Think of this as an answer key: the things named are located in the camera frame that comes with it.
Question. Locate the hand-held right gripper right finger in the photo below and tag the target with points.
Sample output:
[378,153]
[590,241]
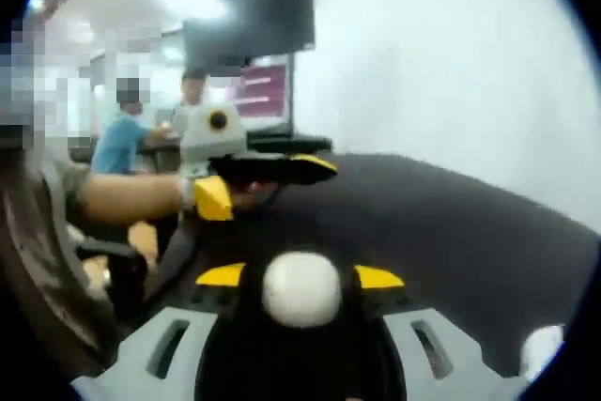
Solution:
[455,363]

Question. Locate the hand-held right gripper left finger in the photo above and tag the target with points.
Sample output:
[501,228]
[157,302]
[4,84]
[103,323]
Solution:
[136,363]

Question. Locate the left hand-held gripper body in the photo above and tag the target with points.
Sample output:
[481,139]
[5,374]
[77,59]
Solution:
[202,138]

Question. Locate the white oval charging case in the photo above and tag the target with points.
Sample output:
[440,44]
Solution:
[300,288]

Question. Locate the person's left hand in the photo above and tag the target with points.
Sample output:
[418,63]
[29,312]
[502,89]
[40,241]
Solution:
[256,194]

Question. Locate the black flat device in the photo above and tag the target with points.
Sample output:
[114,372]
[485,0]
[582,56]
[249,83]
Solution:
[291,140]

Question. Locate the purple lit screen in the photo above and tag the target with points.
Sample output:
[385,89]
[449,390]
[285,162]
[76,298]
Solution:
[263,91]

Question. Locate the white rectangular tag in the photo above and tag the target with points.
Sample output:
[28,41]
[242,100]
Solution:
[542,354]

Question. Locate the black office chair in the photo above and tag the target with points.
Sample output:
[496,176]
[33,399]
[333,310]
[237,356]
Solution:
[117,255]

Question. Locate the black table cloth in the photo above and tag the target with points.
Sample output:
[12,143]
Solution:
[446,232]

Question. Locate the black wall monitor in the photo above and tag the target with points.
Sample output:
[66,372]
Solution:
[263,20]

